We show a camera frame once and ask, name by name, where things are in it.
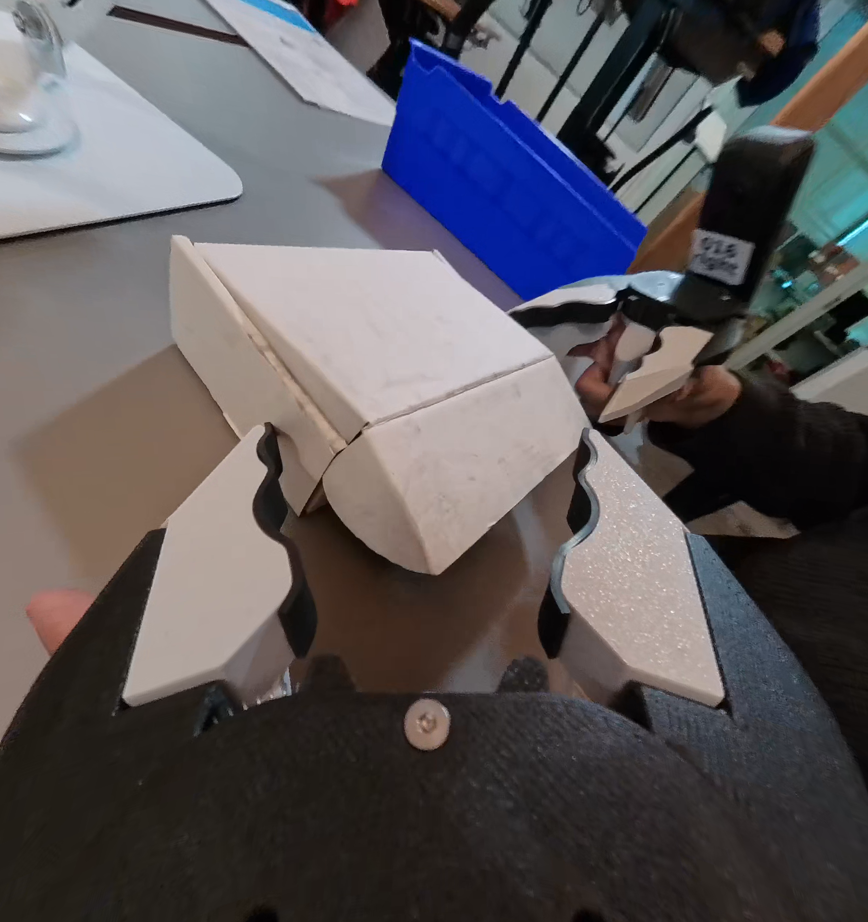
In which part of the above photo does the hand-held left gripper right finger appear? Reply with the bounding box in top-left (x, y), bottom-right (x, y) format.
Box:
top-left (537, 428), bottom-right (726, 708)

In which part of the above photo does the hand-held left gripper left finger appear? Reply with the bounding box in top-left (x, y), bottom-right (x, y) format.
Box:
top-left (120, 424), bottom-right (318, 708)

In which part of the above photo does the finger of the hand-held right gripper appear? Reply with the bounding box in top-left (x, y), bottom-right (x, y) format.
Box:
top-left (508, 277), bottom-right (627, 359)
top-left (597, 326), bottom-right (714, 435)

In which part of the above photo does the blue plastic bin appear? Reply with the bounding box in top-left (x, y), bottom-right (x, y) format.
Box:
top-left (381, 39), bottom-right (648, 302)

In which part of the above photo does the white cardboard mailer box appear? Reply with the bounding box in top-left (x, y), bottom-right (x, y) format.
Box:
top-left (169, 234), bottom-right (589, 576)

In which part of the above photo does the person's right forearm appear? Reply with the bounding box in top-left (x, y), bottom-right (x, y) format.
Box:
top-left (646, 375), bottom-right (868, 528)

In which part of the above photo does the grey desk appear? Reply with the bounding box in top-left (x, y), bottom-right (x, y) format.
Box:
top-left (0, 0), bottom-right (694, 793)

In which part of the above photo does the person's right hand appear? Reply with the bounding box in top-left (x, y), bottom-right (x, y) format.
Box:
top-left (574, 337), bottom-right (743, 433)

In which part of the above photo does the person's left hand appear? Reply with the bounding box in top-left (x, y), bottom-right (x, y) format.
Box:
top-left (26, 589), bottom-right (96, 655)

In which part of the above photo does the white blue paper envelope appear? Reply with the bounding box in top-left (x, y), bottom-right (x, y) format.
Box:
top-left (207, 0), bottom-right (397, 127)

